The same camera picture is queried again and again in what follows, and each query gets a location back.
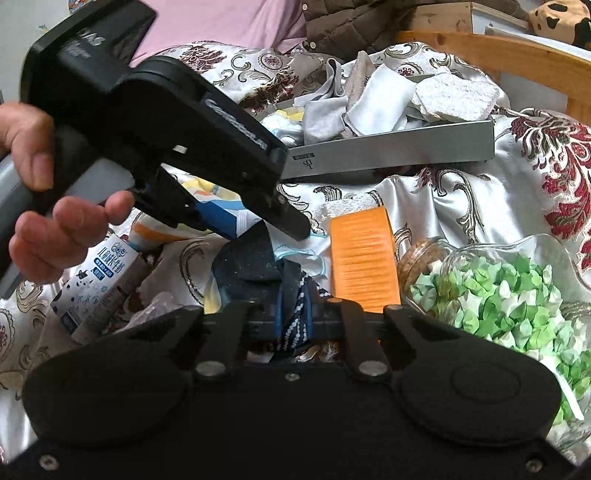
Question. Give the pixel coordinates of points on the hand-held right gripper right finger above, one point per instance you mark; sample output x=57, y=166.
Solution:
x=351, y=323

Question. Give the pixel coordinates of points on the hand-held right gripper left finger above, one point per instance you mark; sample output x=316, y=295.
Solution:
x=235, y=318

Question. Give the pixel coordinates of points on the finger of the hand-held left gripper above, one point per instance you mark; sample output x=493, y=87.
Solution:
x=175, y=203
x=277, y=207

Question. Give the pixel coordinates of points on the blue yellow printed cloth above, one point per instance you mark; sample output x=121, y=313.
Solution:
x=231, y=217

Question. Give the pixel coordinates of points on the dark blue sock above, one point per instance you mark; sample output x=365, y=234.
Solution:
x=249, y=258

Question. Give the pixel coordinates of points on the dotted navy sock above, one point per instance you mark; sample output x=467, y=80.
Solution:
x=295, y=300

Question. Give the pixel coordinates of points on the grey cloth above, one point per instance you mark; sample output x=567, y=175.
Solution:
x=323, y=110

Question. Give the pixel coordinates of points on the grey box with colourful drawing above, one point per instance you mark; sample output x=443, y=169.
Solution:
x=392, y=152

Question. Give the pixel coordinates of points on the beige sock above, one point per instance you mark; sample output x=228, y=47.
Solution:
x=359, y=74

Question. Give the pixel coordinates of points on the person's left hand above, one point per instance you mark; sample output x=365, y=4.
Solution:
x=32, y=147

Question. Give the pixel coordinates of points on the white blue-trimmed cloth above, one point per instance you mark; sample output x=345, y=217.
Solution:
x=304, y=263

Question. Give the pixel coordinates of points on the light blue cloth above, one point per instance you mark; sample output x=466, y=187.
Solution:
x=286, y=129

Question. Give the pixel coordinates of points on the clear plastic wrapper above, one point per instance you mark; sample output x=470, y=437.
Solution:
x=152, y=309

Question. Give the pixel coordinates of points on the pink cloth sheet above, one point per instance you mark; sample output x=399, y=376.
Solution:
x=207, y=23

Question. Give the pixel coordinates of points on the white milk carton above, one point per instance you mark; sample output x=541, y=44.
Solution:
x=101, y=272

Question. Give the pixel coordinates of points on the glass jar of paper stars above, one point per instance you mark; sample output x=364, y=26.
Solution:
x=498, y=300

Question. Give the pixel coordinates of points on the floral satin blanket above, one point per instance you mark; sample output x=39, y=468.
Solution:
x=461, y=198

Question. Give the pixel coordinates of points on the brown quilted puffer jacket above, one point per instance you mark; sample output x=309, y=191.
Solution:
x=351, y=18

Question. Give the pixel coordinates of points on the white terry towel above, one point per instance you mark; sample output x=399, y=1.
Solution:
x=457, y=97

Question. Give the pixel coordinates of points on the brown wooden board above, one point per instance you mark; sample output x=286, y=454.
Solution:
x=438, y=18

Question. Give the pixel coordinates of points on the tan-faced plush doll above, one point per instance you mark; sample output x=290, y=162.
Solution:
x=563, y=23

